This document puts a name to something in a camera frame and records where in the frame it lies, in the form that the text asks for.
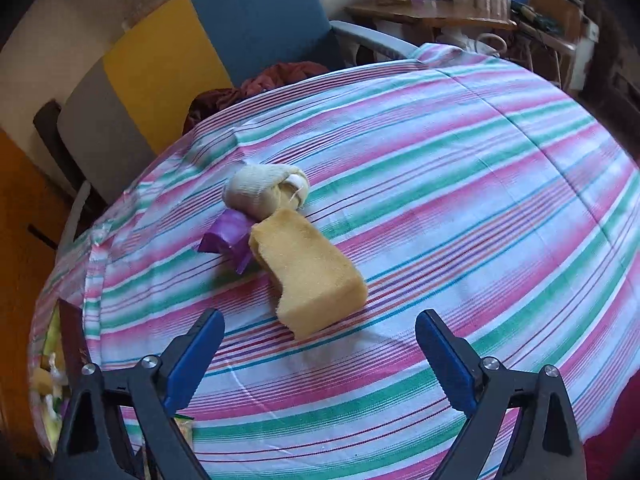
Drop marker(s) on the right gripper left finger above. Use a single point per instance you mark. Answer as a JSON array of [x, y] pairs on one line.
[[94, 442]]

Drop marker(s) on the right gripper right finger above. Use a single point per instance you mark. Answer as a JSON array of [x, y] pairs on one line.
[[544, 443]]

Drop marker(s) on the beige bandage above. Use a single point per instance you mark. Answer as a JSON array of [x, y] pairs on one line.
[[259, 190]]

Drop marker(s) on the gold metal tray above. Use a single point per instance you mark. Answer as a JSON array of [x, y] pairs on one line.
[[61, 353]]

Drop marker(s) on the wooden wardrobe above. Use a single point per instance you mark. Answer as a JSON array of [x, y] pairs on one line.
[[33, 212]]

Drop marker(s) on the striped pink green tablecloth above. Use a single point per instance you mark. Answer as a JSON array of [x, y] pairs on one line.
[[456, 183]]

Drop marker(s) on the dark red cloth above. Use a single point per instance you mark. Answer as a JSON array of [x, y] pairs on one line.
[[279, 75]]

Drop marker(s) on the wooden side desk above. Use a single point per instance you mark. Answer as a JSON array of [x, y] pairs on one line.
[[430, 15]]

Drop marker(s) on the grey yellow blue chair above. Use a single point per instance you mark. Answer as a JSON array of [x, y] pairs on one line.
[[131, 105]]

